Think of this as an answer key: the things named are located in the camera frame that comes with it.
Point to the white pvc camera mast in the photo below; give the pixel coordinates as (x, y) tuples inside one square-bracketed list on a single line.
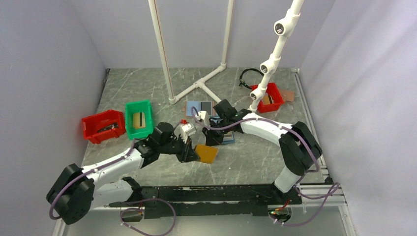
[(284, 29)]

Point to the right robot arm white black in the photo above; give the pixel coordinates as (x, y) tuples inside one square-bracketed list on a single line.
[(299, 148)]

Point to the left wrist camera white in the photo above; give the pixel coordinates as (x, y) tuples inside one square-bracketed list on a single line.
[(186, 130)]

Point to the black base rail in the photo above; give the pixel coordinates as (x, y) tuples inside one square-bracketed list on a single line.
[(165, 201)]

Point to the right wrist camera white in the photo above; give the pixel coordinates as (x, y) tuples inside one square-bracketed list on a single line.
[(203, 117)]

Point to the beige card in green bin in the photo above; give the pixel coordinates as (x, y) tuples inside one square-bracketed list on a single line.
[(138, 120)]

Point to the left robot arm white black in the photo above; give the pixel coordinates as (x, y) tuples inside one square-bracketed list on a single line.
[(80, 189)]

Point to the white pvc pipe frame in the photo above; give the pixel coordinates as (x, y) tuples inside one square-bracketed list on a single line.
[(200, 83)]

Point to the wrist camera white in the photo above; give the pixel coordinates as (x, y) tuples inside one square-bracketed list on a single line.
[(186, 130), (203, 117)]

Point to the orange card holder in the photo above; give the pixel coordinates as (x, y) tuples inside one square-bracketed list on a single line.
[(206, 154)]

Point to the red plastic bin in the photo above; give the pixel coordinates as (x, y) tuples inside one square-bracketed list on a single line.
[(271, 101), (103, 126)]

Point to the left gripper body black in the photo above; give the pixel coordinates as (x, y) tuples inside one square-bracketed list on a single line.
[(172, 147)]

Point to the blue open card holder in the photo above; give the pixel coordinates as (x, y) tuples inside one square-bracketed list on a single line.
[(228, 137)]

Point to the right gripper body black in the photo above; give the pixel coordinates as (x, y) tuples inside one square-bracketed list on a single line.
[(221, 123)]

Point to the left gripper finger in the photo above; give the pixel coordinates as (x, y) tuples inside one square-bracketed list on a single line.
[(185, 159), (188, 148)]

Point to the brown flat card holder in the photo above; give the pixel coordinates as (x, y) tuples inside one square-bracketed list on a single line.
[(288, 96)]

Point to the right red plastic bin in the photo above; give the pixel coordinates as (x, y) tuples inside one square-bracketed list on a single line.
[(271, 101)]

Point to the left red plastic bin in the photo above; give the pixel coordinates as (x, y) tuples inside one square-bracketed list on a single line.
[(103, 126)]

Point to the green plastic bin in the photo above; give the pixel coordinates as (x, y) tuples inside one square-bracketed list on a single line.
[(138, 106)]

